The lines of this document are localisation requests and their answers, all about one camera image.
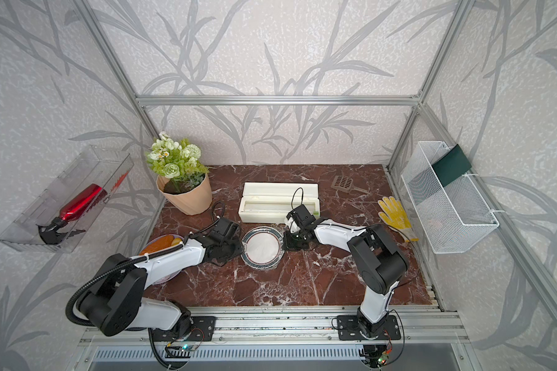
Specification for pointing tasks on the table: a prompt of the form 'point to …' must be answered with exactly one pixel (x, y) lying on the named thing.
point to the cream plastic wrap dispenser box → (270, 202)
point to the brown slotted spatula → (345, 183)
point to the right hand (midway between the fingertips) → (281, 245)
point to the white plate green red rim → (262, 247)
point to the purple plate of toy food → (158, 243)
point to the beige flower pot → (189, 193)
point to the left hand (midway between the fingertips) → (243, 248)
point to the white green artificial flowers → (179, 162)
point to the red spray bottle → (80, 205)
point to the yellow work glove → (396, 218)
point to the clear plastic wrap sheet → (279, 228)
